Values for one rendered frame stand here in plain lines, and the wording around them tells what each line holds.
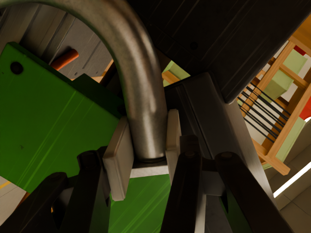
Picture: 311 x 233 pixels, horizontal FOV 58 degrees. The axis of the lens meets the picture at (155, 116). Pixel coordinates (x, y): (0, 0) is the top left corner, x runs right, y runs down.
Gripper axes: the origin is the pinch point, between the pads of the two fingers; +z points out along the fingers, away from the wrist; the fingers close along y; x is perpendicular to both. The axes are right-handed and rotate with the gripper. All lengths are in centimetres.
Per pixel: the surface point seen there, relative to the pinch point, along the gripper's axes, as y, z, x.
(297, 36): 40, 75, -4
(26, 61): -9.0, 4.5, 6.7
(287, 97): 318, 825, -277
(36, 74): -8.5, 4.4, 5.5
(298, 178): 214, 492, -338
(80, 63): -23, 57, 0
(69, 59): -22, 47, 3
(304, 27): 42, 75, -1
